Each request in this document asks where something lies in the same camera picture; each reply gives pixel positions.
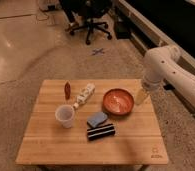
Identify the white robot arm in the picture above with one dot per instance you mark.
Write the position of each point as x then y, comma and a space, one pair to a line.
161, 63

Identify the orange bowl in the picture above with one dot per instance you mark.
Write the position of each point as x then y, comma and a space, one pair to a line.
118, 102

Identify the small red bottle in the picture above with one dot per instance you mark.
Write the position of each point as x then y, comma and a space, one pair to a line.
67, 90

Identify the blue sponge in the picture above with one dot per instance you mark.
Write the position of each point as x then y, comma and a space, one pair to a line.
97, 119

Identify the translucent plastic cup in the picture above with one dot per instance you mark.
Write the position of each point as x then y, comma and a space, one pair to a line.
65, 115

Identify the wooden table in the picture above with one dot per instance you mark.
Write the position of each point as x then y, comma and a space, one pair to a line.
128, 140

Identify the black white striped block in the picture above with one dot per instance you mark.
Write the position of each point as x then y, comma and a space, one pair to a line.
100, 132

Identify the black bag on floor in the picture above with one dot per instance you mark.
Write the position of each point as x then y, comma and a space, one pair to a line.
121, 30

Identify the black office chair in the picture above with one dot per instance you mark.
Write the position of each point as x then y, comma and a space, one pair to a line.
82, 14

